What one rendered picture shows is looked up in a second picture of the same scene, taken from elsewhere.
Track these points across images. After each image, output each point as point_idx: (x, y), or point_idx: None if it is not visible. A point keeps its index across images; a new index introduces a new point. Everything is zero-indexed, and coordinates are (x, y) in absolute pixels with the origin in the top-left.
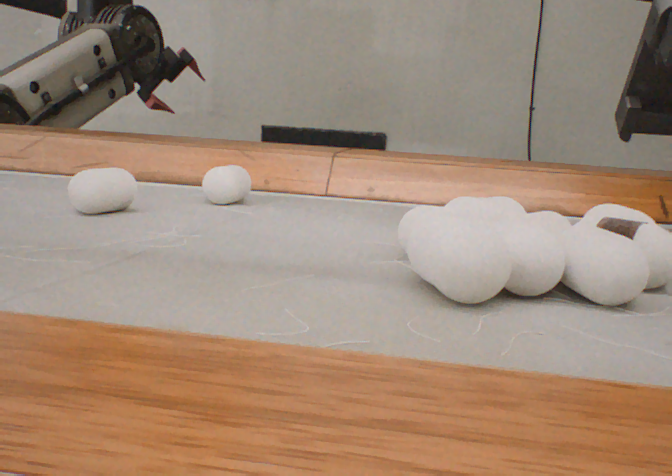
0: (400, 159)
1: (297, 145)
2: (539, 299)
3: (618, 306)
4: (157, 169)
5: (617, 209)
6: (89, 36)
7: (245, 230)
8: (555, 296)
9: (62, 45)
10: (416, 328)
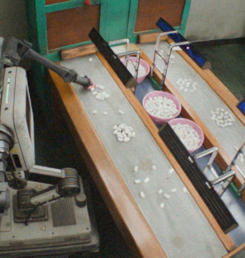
0: (79, 105)
1: (72, 116)
2: None
3: None
4: (90, 121)
5: (95, 92)
6: (36, 165)
7: (102, 107)
8: None
9: (42, 168)
10: (112, 97)
